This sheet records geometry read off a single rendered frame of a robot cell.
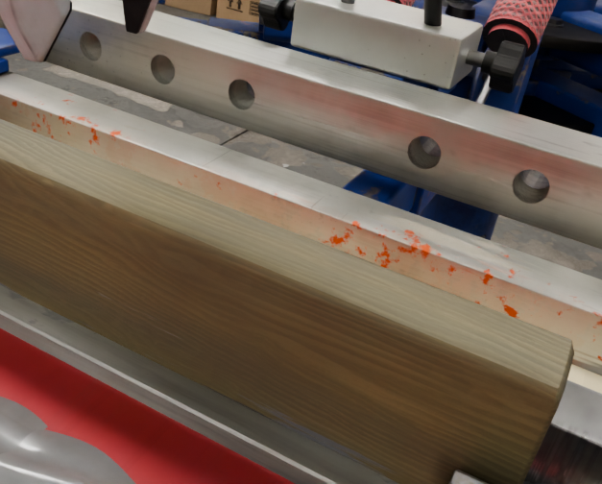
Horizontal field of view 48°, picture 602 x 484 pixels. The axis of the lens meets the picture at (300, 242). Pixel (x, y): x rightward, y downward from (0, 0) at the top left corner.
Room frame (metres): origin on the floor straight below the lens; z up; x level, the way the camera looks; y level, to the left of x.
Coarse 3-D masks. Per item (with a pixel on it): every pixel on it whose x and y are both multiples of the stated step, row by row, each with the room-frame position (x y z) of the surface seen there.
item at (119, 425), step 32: (64, 416) 0.20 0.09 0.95; (96, 416) 0.20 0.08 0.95; (128, 416) 0.21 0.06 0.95; (160, 416) 0.21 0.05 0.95; (128, 448) 0.19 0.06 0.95; (160, 448) 0.19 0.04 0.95; (192, 448) 0.19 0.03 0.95; (224, 448) 0.20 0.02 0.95; (160, 480) 0.18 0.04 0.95; (192, 480) 0.18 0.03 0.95; (224, 480) 0.18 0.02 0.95; (256, 480) 0.18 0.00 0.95; (288, 480) 0.19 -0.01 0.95
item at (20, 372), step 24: (0, 336) 0.24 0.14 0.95; (0, 360) 0.23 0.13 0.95; (24, 360) 0.23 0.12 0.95; (48, 360) 0.23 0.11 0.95; (0, 384) 0.21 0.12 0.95; (24, 384) 0.22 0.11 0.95; (48, 384) 0.22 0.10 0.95; (72, 384) 0.22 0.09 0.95; (96, 384) 0.22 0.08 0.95; (48, 408) 0.20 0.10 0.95
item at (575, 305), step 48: (0, 96) 0.45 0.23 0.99; (48, 96) 0.46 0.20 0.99; (96, 144) 0.42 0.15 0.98; (144, 144) 0.41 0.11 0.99; (192, 144) 0.42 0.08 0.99; (192, 192) 0.39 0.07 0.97; (240, 192) 0.37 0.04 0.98; (288, 192) 0.37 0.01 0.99; (336, 192) 0.38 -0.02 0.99; (336, 240) 0.35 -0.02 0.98; (384, 240) 0.33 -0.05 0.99; (432, 240) 0.34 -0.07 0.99; (480, 240) 0.35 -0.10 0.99; (480, 288) 0.31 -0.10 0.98; (528, 288) 0.30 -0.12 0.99; (576, 288) 0.31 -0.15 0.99; (576, 336) 0.29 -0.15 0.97
